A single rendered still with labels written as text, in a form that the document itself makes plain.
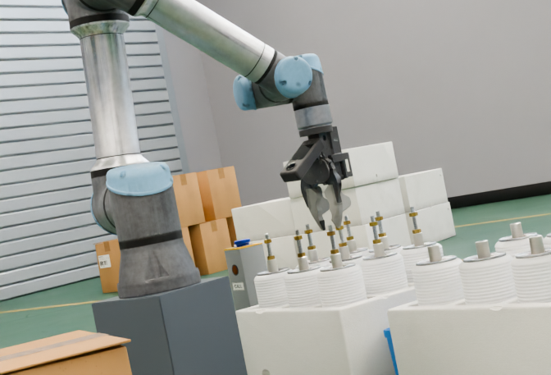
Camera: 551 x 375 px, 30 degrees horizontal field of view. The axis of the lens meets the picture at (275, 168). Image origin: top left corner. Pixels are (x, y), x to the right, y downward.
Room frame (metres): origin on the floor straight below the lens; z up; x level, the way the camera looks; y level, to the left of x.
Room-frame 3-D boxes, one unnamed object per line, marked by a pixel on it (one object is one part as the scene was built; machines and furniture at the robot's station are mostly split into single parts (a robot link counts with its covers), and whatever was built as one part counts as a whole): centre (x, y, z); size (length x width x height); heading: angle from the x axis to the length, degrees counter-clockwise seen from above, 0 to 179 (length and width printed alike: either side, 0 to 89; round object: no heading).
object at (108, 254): (6.15, 0.96, 0.15); 0.30 x 0.24 x 0.30; 139
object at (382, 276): (2.21, -0.18, 0.16); 0.10 x 0.10 x 0.18
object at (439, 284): (1.89, -0.26, 0.16); 0.10 x 0.10 x 0.18
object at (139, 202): (1.87, 0.25, 0.47); 0.13 x 0.12 x 0.14; 22
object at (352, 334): (2.31, -0.12, 0.09); 0.39 x 0.39 x 0.18; 35
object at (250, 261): (2.50, 0.11, 0.16); 0.07 x 0.07 x 0.31; 35
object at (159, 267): (1.87, 0.25, 0.35); 0.15 x 0.15 x 0.10
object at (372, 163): (5.02, -0.31, 0.45); 0.39 x 0.39 x 0.18; 51
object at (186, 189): (6.02, 0.65, 0.45); 0.30 x 0.24 x 0.30; 52
